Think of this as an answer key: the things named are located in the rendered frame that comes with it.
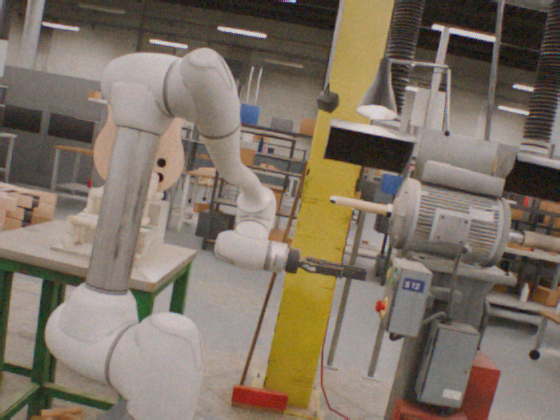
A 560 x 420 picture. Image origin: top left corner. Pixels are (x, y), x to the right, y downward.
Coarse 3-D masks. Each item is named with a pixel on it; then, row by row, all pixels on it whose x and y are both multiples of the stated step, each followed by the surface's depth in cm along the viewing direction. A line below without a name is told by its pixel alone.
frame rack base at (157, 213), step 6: (150, 204) 190; (156, 204) 190; (162, 204) 193; (168, 204) 203; (150, 210) 191; (156, 210) 191; (162, 210) 195; (150, 216) 191; (156, 216) 191; (162, 216) 197; (150, 222) 191; (156, 222) 191; (162, 222) 199; (162, 228) 201; (156, 234) 193; (162, 234) 203; (156, 240) 194; (162, 240) 205; (156, 246) 196
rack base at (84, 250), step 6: (54, 246) 163; (60, 246) 164; (78, 246) 169; (84, 246) 171; (90, 246) 173; (66, 252) 162; (72, 252) 162; (78, 252) 162; (84, 252) 163; (90, 252) 165
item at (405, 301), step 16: (400, 272) 146; (416, 272) 146; (400, 288) 147; (416, 288) 146; (400, 304) 147; (416, 304) 147; (384, 320) 152; (400, 320) 148; (416, 320) 147; (400, 336) 160; (416, 336) 148
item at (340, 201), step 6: (342, 198) 179; (348, 198) 179; (336, 204) 180; (342, 204) 179; (348, 204) 179; (354, 204) 179; (360, 204) 178; (366, 204) 178; (372, 204) 179; (378, 204) 179; (366, 210) 179; (372, 210) 179; (378, 210) 178; (384, 210) 178
